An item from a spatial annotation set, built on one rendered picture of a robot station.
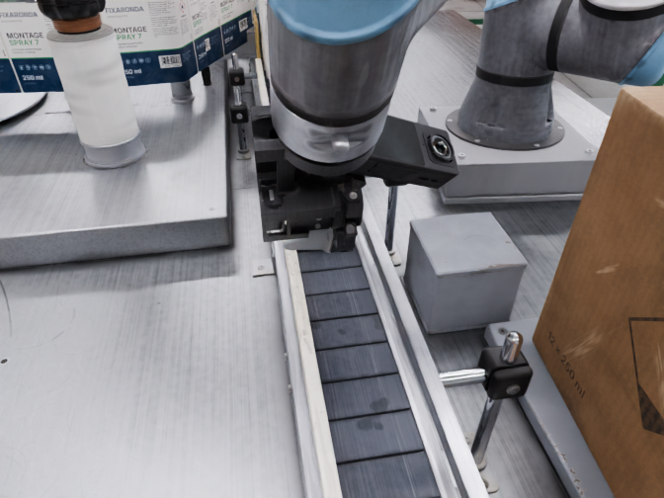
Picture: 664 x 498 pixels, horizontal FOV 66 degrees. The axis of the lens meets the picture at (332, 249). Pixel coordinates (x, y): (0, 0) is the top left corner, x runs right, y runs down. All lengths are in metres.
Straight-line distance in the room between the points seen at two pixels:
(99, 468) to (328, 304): 0.26
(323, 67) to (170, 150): 0.62
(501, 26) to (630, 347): 0.52
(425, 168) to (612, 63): 0.43
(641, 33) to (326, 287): 0.49
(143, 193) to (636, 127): 0.59
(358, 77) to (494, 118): 0.60
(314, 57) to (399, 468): 0.31
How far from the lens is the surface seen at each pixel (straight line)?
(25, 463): 0.56
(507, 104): 0.84
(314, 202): 0.39
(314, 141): 0.31
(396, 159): 0.38
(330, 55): 0.25
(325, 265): 0.58
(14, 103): 1.12
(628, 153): 0.42
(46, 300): 0.70
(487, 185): 0.80
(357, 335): 0.51
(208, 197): 0.72
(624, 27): 0.75
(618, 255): 0.44
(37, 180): 0.85
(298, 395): 0.47
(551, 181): 0.83
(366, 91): 0.28
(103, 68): 0.79
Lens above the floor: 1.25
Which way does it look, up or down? 38 degrees down
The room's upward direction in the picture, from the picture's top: straight up
